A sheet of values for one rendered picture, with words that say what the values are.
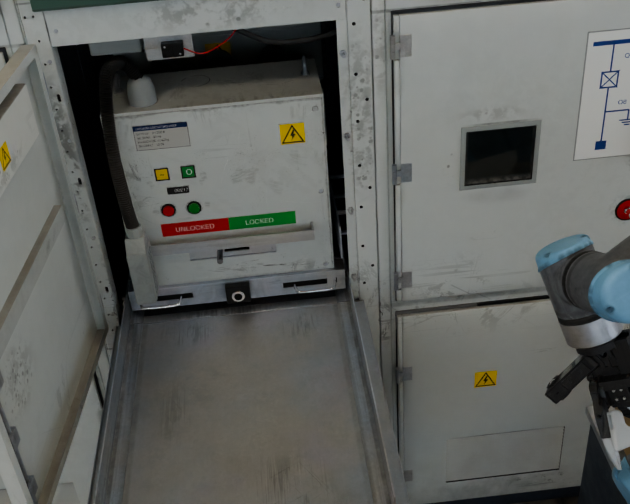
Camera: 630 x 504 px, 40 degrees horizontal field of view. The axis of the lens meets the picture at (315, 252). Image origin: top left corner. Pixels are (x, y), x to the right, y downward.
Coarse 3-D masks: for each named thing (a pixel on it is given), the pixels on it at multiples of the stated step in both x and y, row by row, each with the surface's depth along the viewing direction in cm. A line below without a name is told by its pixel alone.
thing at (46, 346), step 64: (0, 128) 154; (0, 192) 153; (64, 192) 193; (0, 256) 158; (64, 256) 193; (0, 320) 155; (64, 320) 191; (0, 384) 150; (64, 384) 189; (0, 448) 150; (64, 448) 182
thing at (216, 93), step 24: (168, 72) 206; (192, 72) 206; (216, 72) 205; (240, 72) 204; (264, 72) 203; (288, 72) 202; (312, 72) 201; (120, 96) 196; (168, 96) 195; (192, 96) 194; (216, 96) 193; (240, 96) 192; (264, 96) 191; (288, 96) 189; (312, 96) 190
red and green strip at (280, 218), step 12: (240, 216) 205; (252, 216) 205; (264, 216) 206; (276, 216) 206; (288, 216) 206; (168, 228) 205; (180, 228) 205; (192, 228) 206; (204, 228) 206; (216, 228) 206; (228, 228) 207; (240, 228) 207
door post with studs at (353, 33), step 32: (352, 0) 174; (352, 32) 178; (352, 64) 182; (352, 96) 186; (352, 128) 190; (352, 160) 195; (352, 192) 200; (352, 224) 205; (352, 256) 210; (352, 288) 215
